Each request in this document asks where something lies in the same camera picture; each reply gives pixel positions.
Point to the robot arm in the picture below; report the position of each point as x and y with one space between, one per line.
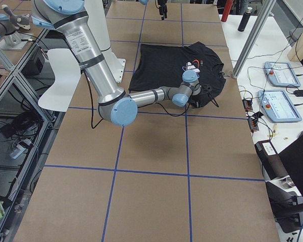
114 105

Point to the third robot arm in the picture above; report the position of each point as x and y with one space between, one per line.
10 39

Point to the black graphic t-shirt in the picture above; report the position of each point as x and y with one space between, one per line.
164 66

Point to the white plastic chair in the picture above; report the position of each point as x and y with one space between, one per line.
67 75

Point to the teach pendant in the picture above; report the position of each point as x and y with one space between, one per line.
278 107
281 74

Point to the black office chair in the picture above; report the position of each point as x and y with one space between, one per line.
287 207

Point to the far teach pendant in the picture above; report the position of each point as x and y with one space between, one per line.
281 74

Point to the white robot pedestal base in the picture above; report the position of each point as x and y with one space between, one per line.
98 26

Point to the aluminium frame post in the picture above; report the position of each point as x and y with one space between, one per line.
254 33

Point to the red bottle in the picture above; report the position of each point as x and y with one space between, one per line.
227 9

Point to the black water bottle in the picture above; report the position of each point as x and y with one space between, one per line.
244 20

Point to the near teach pendant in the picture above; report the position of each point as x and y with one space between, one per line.
278 107

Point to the orange black connector strip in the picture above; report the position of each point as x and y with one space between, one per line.
247 104

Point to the black box with label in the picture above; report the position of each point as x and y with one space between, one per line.
272 166

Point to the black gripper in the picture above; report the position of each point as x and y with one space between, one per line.
162 9
197 100

